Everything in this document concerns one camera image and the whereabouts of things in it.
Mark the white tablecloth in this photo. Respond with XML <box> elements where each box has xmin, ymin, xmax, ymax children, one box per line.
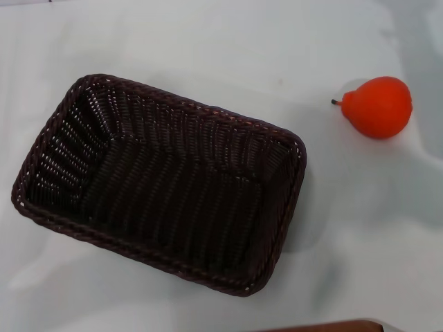
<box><xmin>0</xmin><ymin>0</ymin><xmax>443</xmax><ymax>332</ymax></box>

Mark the red toy pear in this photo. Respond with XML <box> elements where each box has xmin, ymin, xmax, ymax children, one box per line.
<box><xmin>330</xmin><ymin>77</ymin><xmax>413</xmax><ymax>140</ymax></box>

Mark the dark brown woven basket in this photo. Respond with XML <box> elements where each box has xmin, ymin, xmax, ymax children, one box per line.
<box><xmin>11</xmin><ymin>73</ymin><xmax>308</xmax><ymax>298</ymax></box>

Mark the brown wooden edge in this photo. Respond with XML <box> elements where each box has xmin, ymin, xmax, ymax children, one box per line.
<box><xmin>248</xmin><ymin>319</ymin><xmax>386</xmax><ymax>332</ymax></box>

